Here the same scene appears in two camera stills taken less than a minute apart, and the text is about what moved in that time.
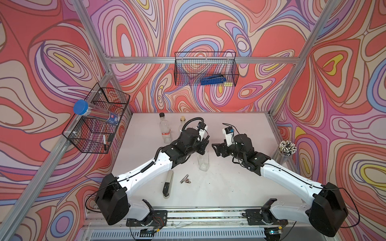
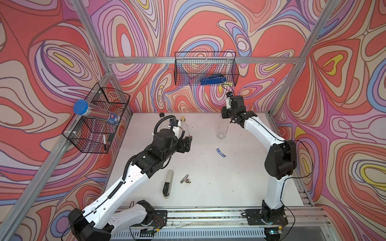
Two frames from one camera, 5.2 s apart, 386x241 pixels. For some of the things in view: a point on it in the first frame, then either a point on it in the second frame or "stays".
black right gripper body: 227,151 to 227,113
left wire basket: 90,135 stays
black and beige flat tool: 168,184 stays
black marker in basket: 104,142 stays
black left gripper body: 200,147 to 181,148
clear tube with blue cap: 82,107 stays
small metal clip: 185,178 stays
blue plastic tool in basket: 213,79 stays
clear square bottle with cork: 203,160 to 223,124
